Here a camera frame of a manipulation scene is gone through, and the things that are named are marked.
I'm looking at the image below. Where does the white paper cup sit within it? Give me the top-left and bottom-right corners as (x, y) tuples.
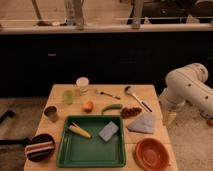
(76, 77), (89, 93)

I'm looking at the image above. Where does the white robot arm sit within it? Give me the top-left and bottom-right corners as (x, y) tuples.
(159, 63), (213, 126)

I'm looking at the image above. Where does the striped round dark plate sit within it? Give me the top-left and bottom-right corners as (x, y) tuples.
(25, 134), (55, 162)

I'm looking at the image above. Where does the orange fruit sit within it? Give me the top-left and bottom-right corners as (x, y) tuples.
(83, 101), (94, 113)

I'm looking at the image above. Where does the orange bowl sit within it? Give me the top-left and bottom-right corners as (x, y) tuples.
(134, 138), (169, 171)

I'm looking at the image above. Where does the green plastic tray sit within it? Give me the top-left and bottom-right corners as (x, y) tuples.
(57, 115), (126, 168)

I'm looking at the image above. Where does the blue grey cloth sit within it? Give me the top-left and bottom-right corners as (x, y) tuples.
(127, 113), (155, 134)

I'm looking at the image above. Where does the metal cup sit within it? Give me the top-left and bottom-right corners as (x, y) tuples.
(44, 106), (58, 122)

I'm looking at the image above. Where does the green plastic cup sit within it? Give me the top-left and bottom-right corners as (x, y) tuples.
(63, 90), (73, 105)

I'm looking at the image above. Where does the blue sponge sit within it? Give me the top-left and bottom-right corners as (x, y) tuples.
(98, 121), (119, 142)

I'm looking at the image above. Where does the metal spoon black handle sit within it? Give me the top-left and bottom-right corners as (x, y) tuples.
(124, 86), (152, 112)

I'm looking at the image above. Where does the yellow corn cob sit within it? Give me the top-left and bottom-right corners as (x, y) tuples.
(69, 123), (91, 139)

